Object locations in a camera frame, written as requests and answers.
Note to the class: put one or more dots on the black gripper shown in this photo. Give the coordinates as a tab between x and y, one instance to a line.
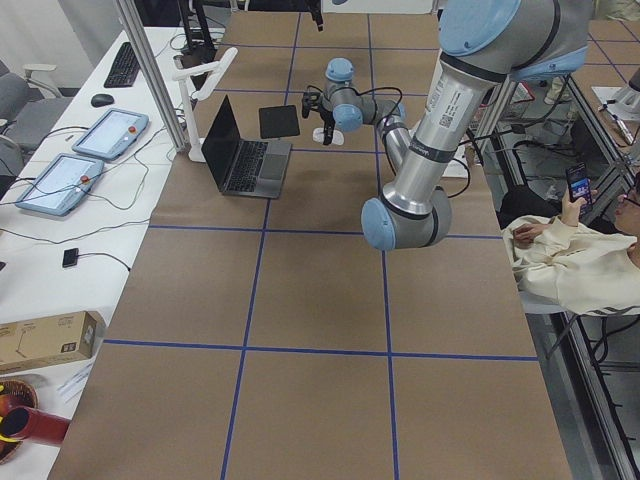
315	6

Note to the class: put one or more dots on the black mouse pad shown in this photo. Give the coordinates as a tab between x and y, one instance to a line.
278	121

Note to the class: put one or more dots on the white computer mouse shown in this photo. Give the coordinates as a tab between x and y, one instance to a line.
337	137

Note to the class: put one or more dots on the grey laptop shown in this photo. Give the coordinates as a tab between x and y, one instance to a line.
242	167

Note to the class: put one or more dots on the black desk mouse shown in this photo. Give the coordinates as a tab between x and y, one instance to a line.
101	100

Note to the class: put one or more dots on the black keyboard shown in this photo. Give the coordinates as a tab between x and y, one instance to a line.
124	68

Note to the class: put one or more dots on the far teach pendant tablet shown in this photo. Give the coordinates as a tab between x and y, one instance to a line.
112	134

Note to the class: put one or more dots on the teach pendant tablet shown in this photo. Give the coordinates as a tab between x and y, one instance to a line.
60	188
112	134

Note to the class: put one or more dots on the near teach pendant tablet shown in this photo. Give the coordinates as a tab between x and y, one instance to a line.
60	188

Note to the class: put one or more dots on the office chair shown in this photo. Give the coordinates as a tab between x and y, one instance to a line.
29	111

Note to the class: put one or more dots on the smartphone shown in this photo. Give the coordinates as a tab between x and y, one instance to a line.
579	186

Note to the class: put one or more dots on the small black puck device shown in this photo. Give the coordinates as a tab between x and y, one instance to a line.
70	257

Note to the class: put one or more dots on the person in cream sweater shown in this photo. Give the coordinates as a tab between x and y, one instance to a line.
582	270

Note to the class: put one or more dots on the cardboard box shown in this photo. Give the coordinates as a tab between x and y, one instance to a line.
48	341

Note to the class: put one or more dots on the red cylinder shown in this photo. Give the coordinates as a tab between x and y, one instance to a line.
29	424

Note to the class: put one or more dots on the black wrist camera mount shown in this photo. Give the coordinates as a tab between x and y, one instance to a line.
311	102

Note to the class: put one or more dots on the aluminium frame post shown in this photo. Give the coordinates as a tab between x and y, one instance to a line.
135	31

